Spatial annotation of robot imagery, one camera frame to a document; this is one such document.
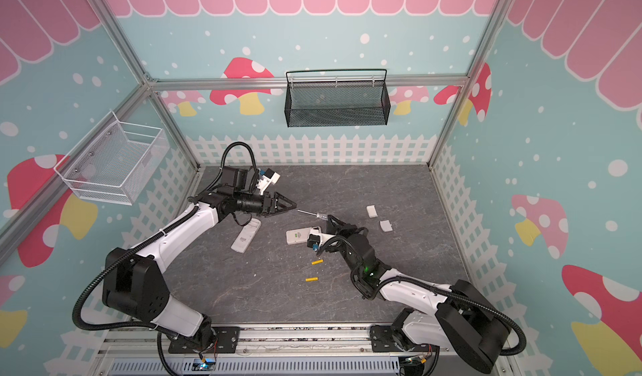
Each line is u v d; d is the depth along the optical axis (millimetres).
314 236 685
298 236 945
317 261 901
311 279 855
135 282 431
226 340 746
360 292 624
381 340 743
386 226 1002
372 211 1048
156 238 484
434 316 432
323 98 988
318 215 786
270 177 759
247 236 964
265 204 698
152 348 741
